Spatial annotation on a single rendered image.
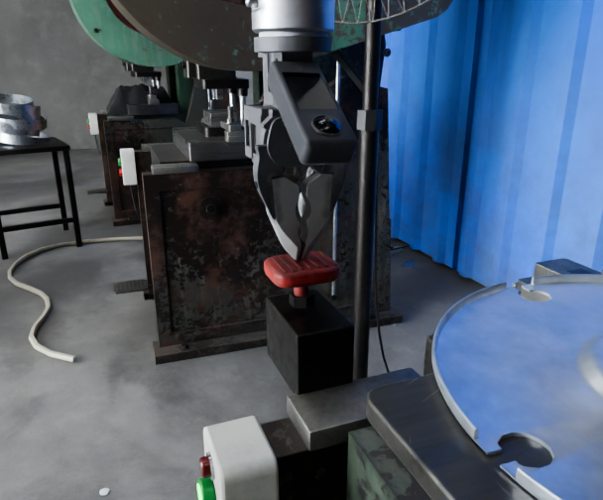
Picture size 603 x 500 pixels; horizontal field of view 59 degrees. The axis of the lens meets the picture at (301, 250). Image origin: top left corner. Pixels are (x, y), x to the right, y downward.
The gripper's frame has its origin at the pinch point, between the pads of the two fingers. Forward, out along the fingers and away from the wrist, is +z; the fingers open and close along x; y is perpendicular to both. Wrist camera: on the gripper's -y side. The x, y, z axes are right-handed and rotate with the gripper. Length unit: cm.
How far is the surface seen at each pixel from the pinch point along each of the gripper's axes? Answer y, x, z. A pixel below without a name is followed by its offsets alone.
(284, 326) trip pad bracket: -3.0, 3.0, 6.6
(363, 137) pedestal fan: 53, -35, -3
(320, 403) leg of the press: -8.6, 1.5, 12.1
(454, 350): -24.8, 0.0, -1.9
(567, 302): -22.1, -11.6, -1.8
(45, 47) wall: 627, 52, -33
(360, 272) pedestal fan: 53, -35, 27
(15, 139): 261, 54, 19
